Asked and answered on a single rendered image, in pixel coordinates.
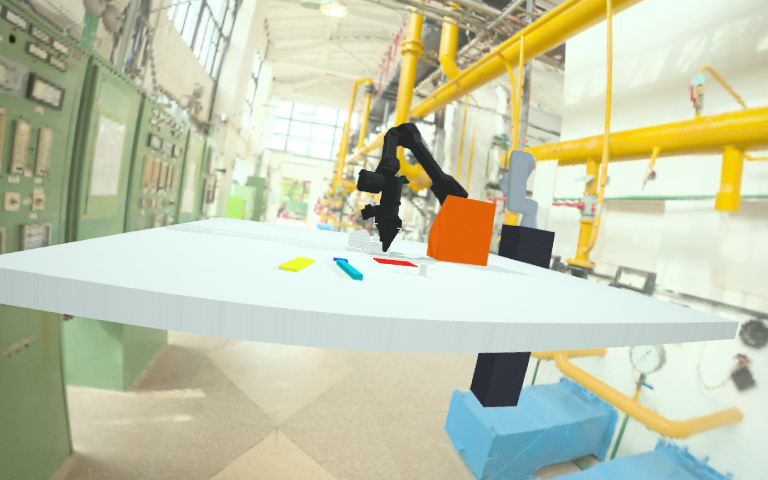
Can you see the cyan rectangular bar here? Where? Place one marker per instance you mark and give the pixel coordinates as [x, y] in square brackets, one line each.
[349, 270]

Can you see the yellow flat plate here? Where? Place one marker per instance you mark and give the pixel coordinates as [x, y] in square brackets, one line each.
[296, 264]

